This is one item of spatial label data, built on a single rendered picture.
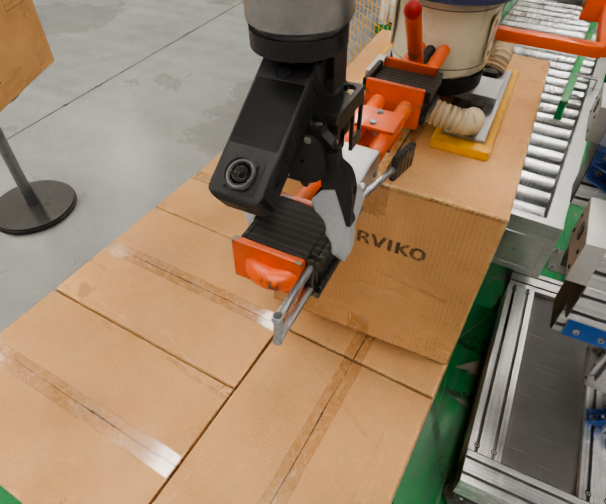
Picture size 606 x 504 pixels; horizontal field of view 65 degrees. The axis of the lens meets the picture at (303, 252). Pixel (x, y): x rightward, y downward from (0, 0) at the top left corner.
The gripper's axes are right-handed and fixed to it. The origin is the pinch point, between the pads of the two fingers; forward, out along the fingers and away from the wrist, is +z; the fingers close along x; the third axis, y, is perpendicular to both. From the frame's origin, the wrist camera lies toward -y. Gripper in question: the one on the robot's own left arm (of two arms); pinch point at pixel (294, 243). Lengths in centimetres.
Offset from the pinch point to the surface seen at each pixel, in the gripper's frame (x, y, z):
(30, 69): 170, 93, 54
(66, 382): 58, -4, 65
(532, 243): -32, 92, 70
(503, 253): -25, 92, 78
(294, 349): 15, 26, 66
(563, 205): -37, 105, 64
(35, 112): 260, 143, 120
